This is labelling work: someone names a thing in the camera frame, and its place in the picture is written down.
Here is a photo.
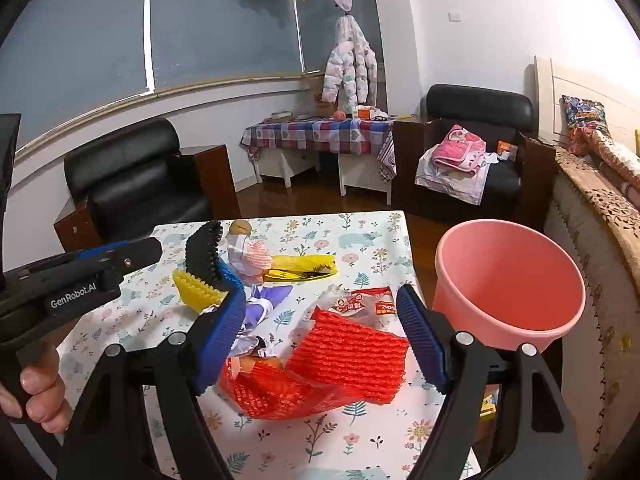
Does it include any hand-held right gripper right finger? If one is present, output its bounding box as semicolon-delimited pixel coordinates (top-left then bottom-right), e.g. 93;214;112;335
396;283;587;480

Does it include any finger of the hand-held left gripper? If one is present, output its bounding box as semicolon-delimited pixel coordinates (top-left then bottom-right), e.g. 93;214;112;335
65;236;164;286
75;241;130;261

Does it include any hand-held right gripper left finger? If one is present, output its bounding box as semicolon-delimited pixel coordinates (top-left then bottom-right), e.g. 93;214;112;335
50;282;248;480

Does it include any orange peel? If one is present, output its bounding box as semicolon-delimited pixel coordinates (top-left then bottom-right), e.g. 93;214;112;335
227;352;291;376

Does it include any purple wrapper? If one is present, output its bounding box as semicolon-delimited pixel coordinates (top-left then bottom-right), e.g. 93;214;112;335
227;282;293;356

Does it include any yellow sponge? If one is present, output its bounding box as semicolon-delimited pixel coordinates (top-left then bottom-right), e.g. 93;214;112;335
172;269;226;311

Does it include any clear red-printed snack bag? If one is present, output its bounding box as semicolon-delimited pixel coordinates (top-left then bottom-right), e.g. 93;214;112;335
312;282;401;331

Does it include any red foam net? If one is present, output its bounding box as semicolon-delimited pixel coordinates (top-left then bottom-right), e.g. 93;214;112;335
285;307;411;406

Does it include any clear pink plastic wrapper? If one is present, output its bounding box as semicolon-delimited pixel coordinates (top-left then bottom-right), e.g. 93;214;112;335
225;234;261;281

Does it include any pink foam fruit net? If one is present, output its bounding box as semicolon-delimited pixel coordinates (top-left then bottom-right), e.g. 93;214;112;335
242;240;275;281

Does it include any pink plastic bucket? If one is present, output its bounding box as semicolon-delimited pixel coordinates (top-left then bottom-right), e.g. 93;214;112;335
432;219;587;356

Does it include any yellow plastic bag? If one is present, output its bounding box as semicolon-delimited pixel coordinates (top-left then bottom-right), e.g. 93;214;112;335
264;254;337;282

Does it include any person's left hand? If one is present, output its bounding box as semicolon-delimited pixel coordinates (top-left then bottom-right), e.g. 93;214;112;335
0;344;74;436

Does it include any black armchair with wooden arms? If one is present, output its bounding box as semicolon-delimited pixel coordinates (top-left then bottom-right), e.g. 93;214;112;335
52;117;241;256
390;83;558;233

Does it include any yellow box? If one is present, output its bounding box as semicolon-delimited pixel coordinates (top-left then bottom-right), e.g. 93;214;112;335
479;385;498;418

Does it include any floral tablecloth table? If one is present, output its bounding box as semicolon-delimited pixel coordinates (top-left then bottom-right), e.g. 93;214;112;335
55;210;483;480

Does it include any beige mattress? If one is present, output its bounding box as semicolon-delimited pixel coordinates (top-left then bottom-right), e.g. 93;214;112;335
542;180;631;466

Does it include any pink clothes pile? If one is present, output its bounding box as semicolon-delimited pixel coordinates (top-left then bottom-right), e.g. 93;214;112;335
415;147;501;206

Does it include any pink blanket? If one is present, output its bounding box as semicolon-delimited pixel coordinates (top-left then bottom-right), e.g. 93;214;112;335
432;124;487;177

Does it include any bed with patterned blankets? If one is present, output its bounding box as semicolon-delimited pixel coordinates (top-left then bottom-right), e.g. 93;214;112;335
552;145;640;281

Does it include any plaid cloth side table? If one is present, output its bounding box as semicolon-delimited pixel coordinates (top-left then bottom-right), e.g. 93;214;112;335
240;112;398;183

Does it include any window with blue blind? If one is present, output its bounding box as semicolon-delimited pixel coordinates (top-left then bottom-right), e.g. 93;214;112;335
0;0;386;161

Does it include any red floral quilt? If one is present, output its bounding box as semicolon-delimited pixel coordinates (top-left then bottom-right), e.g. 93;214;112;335
575;127;640;191

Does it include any colourful printed pillow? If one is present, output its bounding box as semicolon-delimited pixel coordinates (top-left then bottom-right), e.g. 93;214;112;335
560;95;608;157

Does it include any pink patterned puffer jacket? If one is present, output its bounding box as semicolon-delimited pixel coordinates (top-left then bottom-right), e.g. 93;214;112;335
321;15;378;108

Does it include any cream bed headboard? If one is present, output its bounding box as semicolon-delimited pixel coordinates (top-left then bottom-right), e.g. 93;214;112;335
534;55;640;151

